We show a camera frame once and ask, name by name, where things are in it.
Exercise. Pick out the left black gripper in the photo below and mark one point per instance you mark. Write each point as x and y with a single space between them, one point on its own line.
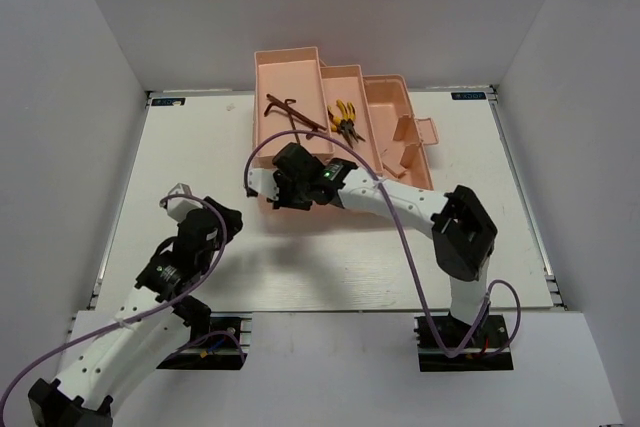
233 218

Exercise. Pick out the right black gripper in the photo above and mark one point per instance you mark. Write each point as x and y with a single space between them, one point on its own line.
282 201

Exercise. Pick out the long hex key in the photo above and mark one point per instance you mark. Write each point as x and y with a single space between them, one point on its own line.
313 126
284 105

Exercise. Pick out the yellow needle nose pliers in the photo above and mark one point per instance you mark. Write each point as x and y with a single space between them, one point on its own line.
351 106

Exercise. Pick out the yellow side cutter pliers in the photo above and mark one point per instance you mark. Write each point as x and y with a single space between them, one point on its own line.
343 124

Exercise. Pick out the pink plastic tool box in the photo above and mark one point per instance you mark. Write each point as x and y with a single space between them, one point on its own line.
298 98

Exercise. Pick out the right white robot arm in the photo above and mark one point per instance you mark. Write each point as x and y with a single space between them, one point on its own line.
459 226

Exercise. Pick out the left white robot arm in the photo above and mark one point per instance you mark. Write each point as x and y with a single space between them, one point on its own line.
159 316

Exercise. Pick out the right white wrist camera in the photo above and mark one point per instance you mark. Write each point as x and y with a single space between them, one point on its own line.
260 182

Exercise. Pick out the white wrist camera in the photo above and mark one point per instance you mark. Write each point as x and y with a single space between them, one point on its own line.
180 204
260 182

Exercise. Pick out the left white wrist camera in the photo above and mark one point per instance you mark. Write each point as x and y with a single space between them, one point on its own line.
180 204

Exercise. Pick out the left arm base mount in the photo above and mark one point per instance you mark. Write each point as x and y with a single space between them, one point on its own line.
217 342

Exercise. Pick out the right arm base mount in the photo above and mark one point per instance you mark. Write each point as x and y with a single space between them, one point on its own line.
479 354

